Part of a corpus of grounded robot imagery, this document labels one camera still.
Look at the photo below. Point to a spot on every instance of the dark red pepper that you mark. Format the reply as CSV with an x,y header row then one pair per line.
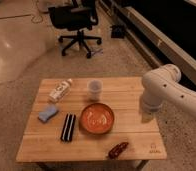
x,y
117,150

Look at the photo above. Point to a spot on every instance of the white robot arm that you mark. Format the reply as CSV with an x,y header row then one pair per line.
x,y
163,84

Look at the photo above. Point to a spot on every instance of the black white striped block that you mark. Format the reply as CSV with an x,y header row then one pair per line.
x,y
68,128

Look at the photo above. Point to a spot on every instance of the black office chair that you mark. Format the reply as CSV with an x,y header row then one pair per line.
x,y
76,17

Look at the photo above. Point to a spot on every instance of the translucent white ceramic cup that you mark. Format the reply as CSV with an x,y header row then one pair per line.
x,y
94,89

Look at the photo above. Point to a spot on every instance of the blue sponge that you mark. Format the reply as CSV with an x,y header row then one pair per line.
x,y
47,113

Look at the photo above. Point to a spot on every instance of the black box on floor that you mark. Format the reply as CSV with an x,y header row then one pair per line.
x,y
118,31

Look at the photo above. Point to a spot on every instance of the orange bowl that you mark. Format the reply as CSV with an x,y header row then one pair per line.
x,y
97,118

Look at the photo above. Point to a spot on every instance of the white plastic bottle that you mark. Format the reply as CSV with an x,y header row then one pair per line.
x,y
62,88

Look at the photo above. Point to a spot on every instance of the wooden folding table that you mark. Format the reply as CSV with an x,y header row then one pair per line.
x,y
84,131

